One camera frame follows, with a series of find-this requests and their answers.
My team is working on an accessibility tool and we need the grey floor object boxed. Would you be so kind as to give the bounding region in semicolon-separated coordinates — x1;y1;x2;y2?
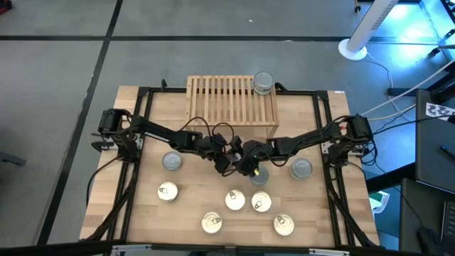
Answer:
0;151;28;166

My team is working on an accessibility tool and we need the black stand base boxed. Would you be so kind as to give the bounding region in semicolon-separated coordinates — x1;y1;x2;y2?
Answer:
386;69;455;104

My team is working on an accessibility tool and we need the black aluminium table frame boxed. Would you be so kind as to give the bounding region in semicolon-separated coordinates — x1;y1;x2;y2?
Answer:
78;78;380;250

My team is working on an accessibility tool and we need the black pen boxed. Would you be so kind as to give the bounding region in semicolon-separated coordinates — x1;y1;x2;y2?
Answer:
439;144;455;161

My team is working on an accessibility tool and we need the black keyboard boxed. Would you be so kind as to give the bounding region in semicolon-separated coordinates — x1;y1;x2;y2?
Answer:
440;201;455;246

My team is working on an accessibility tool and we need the white fiducial tag paper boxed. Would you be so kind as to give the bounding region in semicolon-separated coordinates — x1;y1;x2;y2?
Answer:
425;102;455;120

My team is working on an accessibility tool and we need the dark grey desk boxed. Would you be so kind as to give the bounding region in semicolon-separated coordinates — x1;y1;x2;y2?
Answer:
414;88;455;195

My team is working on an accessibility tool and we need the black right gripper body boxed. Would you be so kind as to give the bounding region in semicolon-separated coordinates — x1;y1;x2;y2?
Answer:
238;140;270;167

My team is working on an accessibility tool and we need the thick white cable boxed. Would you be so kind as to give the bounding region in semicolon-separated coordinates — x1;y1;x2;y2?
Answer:
357;59;455;117

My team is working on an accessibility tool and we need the blue label salmon can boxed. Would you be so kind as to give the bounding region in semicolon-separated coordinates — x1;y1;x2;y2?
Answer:
200;211;223;235
224;189;246;211
272;213;296;237
156;181;179;203
250;191;273;213

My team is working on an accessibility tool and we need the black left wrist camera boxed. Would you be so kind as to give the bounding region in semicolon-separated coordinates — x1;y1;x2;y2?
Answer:
229;134;246;154

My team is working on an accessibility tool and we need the white green bag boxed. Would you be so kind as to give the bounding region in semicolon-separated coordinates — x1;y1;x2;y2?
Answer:
368;190;391;214

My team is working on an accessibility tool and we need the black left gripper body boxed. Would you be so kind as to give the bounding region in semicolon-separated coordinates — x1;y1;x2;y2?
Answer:
212;142;236;176

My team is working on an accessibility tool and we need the wooden slatted shelf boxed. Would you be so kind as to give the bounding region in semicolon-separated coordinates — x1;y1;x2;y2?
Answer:
186;74;280;139

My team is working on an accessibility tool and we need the green label tuna can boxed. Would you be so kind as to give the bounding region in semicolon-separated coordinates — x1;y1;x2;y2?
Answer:
161;151;183;172
253;85;275;96
252;71;274;92
289;157;314;178
248;166;270;187
290;170;313;181

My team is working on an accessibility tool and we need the silver metal bracket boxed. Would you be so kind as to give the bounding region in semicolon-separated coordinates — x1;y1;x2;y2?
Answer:
308;247;351;256
111;244;153;256

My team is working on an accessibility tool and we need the black desk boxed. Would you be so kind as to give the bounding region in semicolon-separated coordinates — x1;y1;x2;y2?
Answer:
398;177;455;256

